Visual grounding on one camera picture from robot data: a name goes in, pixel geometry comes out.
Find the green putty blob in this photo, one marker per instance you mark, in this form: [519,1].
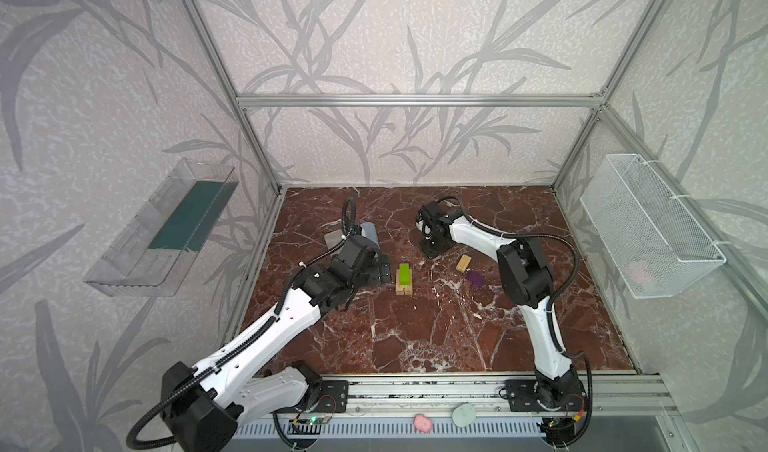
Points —
[463,415]

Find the green sheet in bin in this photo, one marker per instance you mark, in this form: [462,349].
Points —
[194,218]

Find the grey sponge block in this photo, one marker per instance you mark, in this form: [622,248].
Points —
[334,238]

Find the purple block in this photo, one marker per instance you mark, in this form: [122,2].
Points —
[475,278]

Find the aluminium front rail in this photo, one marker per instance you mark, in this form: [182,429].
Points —
[436,395]

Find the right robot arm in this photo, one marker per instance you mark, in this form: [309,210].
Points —
[527,279]

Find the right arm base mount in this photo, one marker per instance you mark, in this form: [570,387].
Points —
[523,395]

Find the pink putty blob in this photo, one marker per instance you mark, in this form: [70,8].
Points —
[422,424]

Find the white wire basket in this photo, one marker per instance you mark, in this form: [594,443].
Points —
[639,218]

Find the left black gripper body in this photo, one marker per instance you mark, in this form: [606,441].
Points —
[377,269]

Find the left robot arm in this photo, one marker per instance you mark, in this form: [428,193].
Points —
[205,403]

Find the pink object in basket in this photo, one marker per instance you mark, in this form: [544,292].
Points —
[640,273]

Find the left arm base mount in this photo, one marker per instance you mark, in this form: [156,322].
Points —
[325,397]

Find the grey blue oval case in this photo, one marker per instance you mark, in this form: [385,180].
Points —
[368,230]

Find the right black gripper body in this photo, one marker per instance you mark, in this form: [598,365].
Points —
[432,236]

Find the green block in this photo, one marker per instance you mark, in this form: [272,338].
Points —
[404,274]

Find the clear plastic wall bin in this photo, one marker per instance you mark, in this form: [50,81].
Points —
[128,268]

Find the aluminium cage frame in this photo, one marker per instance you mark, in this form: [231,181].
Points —
[696,94]

